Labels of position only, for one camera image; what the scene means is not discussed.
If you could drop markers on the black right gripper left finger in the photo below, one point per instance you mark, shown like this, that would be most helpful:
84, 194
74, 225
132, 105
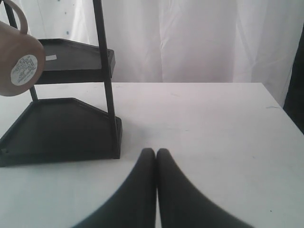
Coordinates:
133, 205

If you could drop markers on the white backdrop curtain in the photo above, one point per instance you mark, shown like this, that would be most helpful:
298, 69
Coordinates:
203, 41

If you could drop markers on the black two-tier shelf rack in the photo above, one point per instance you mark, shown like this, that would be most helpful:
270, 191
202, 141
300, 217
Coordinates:
66, 129

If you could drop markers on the white label sticker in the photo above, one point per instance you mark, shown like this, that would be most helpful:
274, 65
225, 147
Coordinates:
51, 57

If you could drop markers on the terracotta ceramic mug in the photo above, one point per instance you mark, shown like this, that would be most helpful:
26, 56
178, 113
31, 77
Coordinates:
22, 56

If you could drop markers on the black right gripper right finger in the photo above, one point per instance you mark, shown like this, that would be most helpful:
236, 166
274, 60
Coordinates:
182, 205

